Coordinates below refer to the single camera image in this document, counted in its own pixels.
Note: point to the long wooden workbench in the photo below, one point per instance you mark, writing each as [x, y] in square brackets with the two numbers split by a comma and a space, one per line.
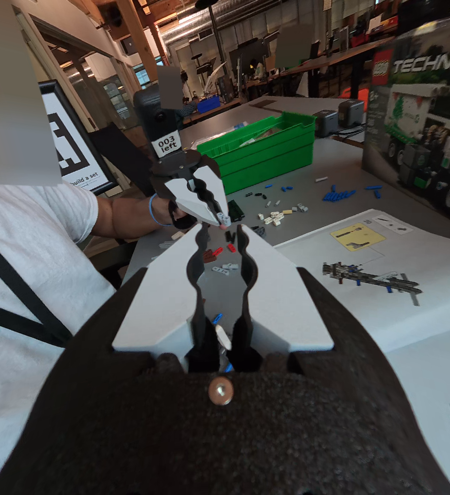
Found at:
[325, 58]

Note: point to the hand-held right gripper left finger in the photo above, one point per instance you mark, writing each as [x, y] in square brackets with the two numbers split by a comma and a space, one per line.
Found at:
[155, 309]

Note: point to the person in white shirt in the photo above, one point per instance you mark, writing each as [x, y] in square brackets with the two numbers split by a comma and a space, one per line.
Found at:
[35, 232]

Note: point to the blue wristband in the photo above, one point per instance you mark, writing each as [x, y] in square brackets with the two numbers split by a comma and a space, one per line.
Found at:
[151, 210]

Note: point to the pile of blue lego pins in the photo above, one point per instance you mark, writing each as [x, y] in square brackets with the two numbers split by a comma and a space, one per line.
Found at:
[339, 195]

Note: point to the beige lego piece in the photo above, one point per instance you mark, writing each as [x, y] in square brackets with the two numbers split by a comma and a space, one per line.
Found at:
[177, 234]

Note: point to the dark grey lego beam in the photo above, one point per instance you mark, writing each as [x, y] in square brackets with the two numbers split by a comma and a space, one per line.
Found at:
[258, 231]

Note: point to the green plastic bin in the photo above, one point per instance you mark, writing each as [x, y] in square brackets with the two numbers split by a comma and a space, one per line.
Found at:
[263, 154]

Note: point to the person's left hand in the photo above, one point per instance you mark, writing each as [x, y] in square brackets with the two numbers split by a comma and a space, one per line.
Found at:
[165, 210]

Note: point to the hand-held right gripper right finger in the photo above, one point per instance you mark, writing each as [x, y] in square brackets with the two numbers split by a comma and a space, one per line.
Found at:
[286, 309]

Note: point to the person's left forearm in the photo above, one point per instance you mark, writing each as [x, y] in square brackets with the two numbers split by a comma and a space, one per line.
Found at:
[128, 214]

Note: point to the open lego instruction booklet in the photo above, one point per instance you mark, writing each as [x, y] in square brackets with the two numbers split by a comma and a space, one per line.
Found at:
[356, 309]

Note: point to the brown lego piece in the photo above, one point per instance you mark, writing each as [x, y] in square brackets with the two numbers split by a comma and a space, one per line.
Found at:
[208, 256]

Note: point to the blue storage bin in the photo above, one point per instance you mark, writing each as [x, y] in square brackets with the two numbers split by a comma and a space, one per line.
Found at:
[209, 104]

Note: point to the light grey lego beam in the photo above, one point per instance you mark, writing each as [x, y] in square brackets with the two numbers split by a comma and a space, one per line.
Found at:
[225, 268]

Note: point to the black framed tag sign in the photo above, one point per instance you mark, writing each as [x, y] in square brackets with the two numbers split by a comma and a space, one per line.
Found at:
[74, 135]

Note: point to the small grey lego connector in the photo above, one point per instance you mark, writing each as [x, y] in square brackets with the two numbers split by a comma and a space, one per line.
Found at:
[223, 219]

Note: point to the group of pale lego connectors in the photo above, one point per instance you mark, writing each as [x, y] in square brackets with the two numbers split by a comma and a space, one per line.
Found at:
[277, 217]

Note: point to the black chair back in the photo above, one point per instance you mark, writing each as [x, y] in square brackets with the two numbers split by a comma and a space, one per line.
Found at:
[120, 154]

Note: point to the black lego frame piece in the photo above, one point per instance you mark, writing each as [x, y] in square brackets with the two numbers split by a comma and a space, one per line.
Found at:
[236, 209]

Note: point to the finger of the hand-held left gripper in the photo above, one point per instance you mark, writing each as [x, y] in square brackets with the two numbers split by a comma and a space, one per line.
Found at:
[213, 185]
[186, 199]

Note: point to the dark grey power cube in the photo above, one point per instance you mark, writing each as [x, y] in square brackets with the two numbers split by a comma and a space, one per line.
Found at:
[325, 123]
[351, 113]

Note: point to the white lego connector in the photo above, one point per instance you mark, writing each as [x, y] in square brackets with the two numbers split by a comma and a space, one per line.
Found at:
[223, 337]

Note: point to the lego truck set box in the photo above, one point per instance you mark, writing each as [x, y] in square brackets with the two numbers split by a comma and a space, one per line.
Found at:
[422, 127]

